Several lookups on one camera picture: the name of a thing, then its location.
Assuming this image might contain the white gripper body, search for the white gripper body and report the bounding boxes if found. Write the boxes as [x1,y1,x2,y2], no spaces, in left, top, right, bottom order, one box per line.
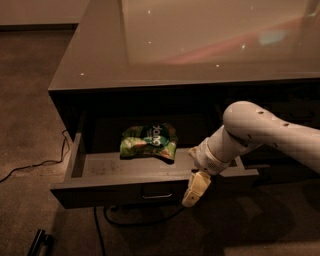
[193,137,234,175]

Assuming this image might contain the drawer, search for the drawer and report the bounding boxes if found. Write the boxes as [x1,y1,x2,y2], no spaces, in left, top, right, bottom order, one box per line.
[49,113,260,210]

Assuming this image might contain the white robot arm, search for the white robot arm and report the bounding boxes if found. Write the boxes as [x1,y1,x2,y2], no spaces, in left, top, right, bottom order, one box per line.
[182,101,320,207]

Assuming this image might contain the dark grey drawer cabinet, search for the dark grey drawer cabinet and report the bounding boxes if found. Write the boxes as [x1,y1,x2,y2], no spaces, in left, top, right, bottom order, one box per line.
[47,0,320,188]

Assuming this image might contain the green snack bag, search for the green snack bag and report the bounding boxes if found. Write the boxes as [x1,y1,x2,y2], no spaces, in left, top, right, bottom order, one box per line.
[120,123,178,163]

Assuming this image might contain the black metal floor object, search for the black metal floor object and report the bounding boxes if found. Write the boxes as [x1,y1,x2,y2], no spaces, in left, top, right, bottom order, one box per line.
[27,229,54,256]

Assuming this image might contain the thin black floor cable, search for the thin black floor cable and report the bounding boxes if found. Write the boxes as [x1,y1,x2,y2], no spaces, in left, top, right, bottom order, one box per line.
[0,129,71,184]

